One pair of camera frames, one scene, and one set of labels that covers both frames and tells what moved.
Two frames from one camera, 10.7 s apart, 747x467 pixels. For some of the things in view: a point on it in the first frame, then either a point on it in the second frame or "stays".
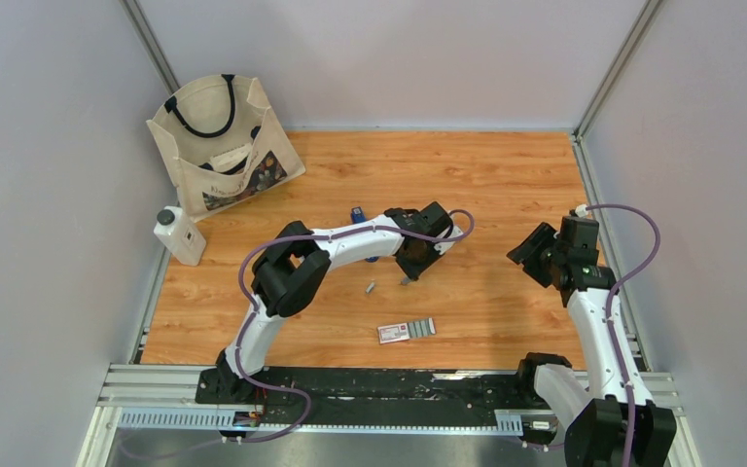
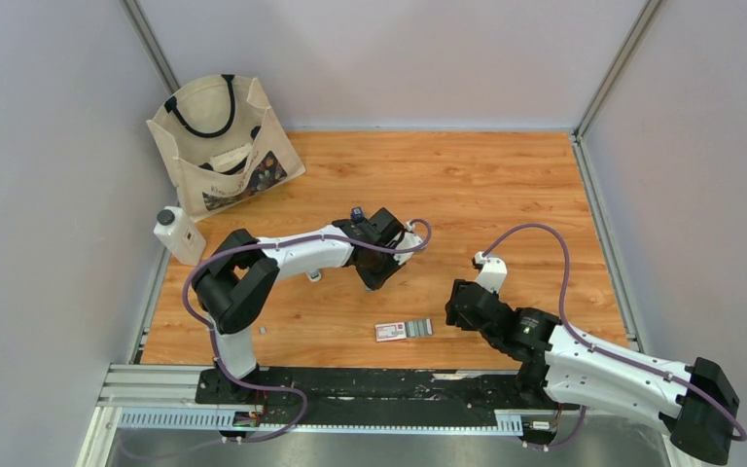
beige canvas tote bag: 227,142 stays
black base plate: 365,389 stays
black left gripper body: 424,260 → 377,269
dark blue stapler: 358,215 stays
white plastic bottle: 177,233 stays
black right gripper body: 552,255 → 455,319
